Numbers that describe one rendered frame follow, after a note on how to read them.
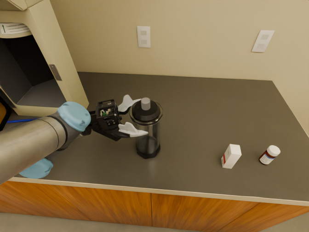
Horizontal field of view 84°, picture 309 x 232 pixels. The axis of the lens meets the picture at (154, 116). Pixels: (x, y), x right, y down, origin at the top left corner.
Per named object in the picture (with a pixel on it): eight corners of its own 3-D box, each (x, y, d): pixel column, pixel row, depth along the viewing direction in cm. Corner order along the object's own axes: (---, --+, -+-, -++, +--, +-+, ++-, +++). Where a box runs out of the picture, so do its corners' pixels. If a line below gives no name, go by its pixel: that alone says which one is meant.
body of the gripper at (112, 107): (116, 114, 49) (74, 124, 48) (123, 132, 55) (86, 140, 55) (116, 97, 54) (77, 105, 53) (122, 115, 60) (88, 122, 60)
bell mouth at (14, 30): (14, 19, 69) (5, 2, 65) (56, 20, 68) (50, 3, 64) (-20, 37, 57) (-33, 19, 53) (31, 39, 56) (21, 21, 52)
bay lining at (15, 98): (42, 73, 95) (0, -2, 69) (88, 76, 94) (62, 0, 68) (14, 104, 78) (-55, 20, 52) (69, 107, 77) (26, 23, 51)
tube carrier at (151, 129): (158, 134, 75) (159, 97, 59) (163, 155, 68) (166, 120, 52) (133, 137, 74) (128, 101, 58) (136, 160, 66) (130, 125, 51)
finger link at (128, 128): (140, 130, 46) (113, 121, 49) (144, 142, 51) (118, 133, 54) (145, 122, 48) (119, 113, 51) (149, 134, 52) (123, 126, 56)
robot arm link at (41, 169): (29, 147, 37) (47, 118, 46) (6, 174, 41) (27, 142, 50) (63, 161, 41) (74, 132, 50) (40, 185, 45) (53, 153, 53)
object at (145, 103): (157, 103, 60) (157, 89, 55) (163, 123, 54) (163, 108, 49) (131, 107, 59) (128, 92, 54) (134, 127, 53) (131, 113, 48)
